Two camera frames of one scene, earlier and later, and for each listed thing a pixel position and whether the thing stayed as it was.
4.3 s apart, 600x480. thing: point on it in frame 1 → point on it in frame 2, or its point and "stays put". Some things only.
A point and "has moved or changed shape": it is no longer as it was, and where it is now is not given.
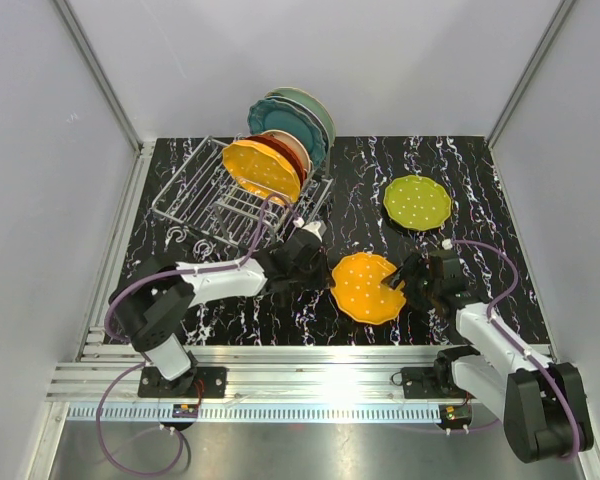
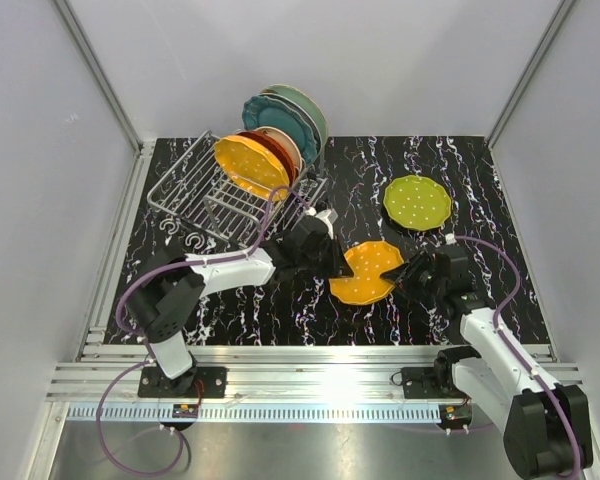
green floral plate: x=315 y=102 has moved or changed shape
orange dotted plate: x=358 y=289 has moved or changed shape
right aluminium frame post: x=557 y=20 stays put
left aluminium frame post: x=141 y=149 stays put
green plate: x=417 y=202 stays put
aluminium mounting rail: x=256 y=374 stays put
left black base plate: x=199 y=382 stays put
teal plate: x=270 y=114 has moved or changed shape
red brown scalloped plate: x=283 y=149 has moved or changed shape
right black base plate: x=420 y=383 stays put
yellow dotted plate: x=262 y=169 has moved or changed shape
